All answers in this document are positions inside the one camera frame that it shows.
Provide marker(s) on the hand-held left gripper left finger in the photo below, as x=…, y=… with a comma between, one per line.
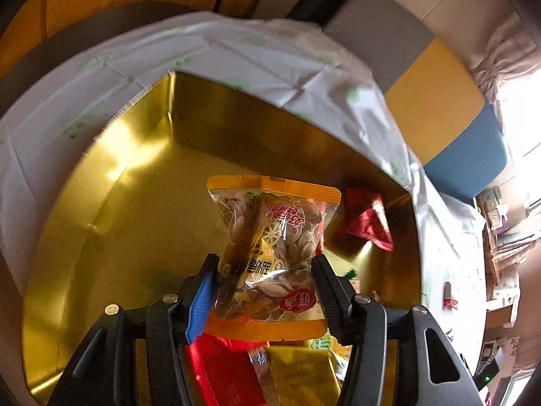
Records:
x=203, y=300

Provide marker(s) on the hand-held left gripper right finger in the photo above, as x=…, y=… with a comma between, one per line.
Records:
x=327, y=300

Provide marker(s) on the long red snack packet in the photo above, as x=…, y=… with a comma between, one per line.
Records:
x=224, y=372

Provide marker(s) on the orange clear seed packet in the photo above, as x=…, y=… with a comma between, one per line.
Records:
x=274, y=237

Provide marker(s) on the red and gold tin box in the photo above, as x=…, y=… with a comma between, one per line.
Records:
x=139, y=203

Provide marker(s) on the yellow green cracker packet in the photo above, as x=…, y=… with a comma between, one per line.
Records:
x=334, y=344

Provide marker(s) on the golden yellow snack packet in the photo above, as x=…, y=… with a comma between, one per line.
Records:
x=300, y=372

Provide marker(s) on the red foil snack packet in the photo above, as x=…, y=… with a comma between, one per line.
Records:
x=363, y=220

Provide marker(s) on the small red item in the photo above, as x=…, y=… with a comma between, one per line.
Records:
x=449, y=298

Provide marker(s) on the dark device with green light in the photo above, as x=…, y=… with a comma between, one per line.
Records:
x=488, y=374

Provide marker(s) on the cluttered shelf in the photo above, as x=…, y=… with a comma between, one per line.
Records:
x=507, y=241

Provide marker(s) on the grey yellow blue sofa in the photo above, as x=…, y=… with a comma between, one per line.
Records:
x=431, y=97

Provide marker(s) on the white floral tablecloth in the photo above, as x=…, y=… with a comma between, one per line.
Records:
x=211, y=50

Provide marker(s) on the beige curtain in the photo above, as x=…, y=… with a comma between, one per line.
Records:
x=503, y=59

